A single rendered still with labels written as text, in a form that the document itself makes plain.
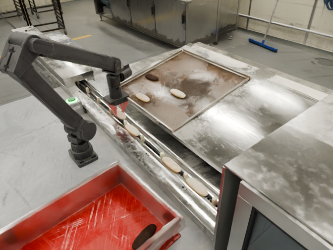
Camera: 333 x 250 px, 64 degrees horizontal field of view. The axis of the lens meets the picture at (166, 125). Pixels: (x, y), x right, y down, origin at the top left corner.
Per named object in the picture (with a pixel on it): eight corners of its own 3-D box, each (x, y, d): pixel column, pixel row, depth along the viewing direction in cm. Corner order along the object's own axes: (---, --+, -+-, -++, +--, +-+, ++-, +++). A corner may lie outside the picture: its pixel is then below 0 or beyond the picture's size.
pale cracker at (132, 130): (123, 126, 121) (122, 124, 121) (130, 123, 123) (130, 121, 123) (134, 137, 115) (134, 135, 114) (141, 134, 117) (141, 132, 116)
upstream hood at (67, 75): (14, 38, 232) (10, 28, 227) (34, 33, 241) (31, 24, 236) (66, 91, 151) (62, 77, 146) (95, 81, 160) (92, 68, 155)
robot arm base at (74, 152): (68, 152, 113) (79, 168, 105) (63, 138, 108) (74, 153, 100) (86, 144, 117) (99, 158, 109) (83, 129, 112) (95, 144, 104)
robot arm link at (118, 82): (102, 74, 111) (113, 76, 109) (113, 67, 116) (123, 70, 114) (105, 88, 116) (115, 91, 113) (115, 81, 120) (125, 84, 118)
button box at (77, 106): (67, 117, 140) (61, 99, 134) (81, 112, 144) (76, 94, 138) (73, 124, 135) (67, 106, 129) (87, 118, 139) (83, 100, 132)
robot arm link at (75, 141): (69, 144, 107) (79, 149, 104) (63, 124, 101) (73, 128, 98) (85, 132, 113) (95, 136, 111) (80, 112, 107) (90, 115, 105)
